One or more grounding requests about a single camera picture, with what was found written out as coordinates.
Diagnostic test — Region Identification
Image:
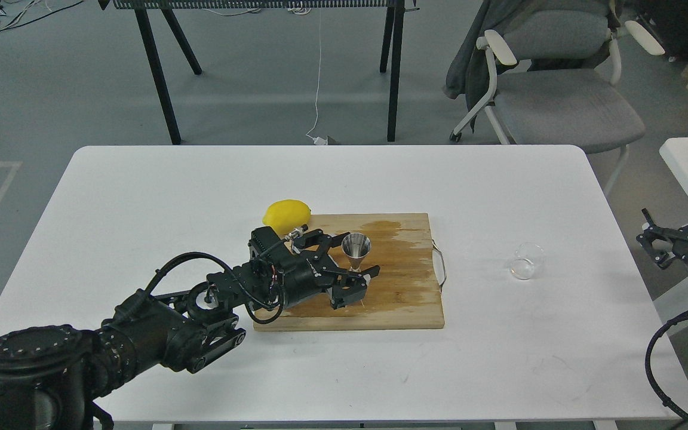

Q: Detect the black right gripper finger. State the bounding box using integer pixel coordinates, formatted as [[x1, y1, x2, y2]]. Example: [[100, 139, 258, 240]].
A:
[[637, 207, 688, 266]]

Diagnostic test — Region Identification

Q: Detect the black frame table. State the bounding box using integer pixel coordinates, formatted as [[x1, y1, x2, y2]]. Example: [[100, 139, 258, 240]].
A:
[[97, 1, 407, 145]]

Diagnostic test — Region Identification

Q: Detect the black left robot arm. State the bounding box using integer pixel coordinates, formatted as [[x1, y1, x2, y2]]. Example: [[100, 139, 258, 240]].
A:
[[0, 224, 380, 429]]

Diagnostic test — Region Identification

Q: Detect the clear glass cup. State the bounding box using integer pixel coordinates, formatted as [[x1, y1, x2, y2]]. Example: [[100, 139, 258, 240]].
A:
[[508, 242, 545, 281]]

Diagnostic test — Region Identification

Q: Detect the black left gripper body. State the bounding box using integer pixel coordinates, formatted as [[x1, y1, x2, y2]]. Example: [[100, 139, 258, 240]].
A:
[[267, 251, 340, 308]]

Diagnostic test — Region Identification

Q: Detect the wooden cutting board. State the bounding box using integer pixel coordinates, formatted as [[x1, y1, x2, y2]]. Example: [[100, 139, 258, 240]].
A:
[[253, 213, 444, 331]]

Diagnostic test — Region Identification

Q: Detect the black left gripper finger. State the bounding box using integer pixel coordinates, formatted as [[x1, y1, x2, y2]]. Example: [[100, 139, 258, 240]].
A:
[[323, 266, 380, 309], [292, 231, 345, 269]]

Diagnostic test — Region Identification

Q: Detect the steel double jigger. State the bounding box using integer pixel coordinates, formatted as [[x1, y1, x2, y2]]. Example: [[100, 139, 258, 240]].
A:
[[341, 232, 371, 272]]

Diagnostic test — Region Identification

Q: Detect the yellow lemon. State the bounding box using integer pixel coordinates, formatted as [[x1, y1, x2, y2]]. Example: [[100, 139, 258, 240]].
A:
[[262, 199, 311, 236]]

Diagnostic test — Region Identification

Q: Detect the grey office chair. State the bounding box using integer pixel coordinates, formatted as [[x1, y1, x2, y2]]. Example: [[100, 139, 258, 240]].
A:
[[449, 9, 646, 194]]

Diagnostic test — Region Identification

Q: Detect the white power cable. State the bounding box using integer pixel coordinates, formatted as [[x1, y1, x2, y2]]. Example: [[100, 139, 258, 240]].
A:
[[305, 6, 328, 145]]

